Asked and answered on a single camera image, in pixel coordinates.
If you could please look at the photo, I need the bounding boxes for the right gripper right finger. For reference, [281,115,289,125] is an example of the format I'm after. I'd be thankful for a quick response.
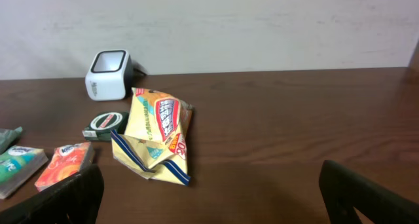
[319,160,418,223]

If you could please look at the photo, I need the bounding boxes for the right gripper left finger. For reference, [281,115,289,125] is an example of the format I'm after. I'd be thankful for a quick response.
[1,164,104,224]

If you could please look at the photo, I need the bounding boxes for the orange tissue pack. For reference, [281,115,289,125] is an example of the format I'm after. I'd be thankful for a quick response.
[35,142,94,192]

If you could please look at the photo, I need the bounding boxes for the teal tissue pack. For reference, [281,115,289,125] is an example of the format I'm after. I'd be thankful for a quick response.
[1,145,48,200]

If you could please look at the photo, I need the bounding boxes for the dark green round-logo box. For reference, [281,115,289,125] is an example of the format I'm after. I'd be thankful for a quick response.
[82,111,129,141]

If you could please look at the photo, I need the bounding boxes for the teal wrapper pack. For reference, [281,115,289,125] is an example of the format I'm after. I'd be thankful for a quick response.
[0,127,23,154]

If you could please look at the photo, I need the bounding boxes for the yellow snack bag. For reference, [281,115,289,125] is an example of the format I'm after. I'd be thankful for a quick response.
[111,88,194,186]

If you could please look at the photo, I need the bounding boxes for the white barcode scanner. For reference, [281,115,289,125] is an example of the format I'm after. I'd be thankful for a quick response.
[84,49,147,101]

